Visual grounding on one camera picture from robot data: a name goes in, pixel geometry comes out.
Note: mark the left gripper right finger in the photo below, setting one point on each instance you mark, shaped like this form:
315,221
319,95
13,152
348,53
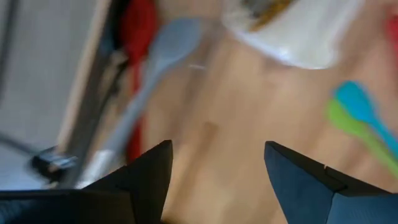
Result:
311,199

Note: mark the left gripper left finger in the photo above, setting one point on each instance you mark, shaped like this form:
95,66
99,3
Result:
140,193

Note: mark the grey silicone spoon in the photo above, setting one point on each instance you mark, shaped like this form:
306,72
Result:
174,43

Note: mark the red slotted silicone spatula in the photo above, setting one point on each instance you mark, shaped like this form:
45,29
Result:
138,31

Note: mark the green silicone spatula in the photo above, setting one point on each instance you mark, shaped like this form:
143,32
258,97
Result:
342,119

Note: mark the blue silicone spatula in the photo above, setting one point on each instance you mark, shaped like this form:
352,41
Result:
354,99

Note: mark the white plastic bin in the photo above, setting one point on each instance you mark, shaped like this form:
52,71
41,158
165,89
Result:
304,40

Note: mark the black aluminium frame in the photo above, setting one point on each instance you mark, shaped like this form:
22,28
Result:
90,118

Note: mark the black frame bracket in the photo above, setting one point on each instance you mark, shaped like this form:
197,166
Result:
53,163

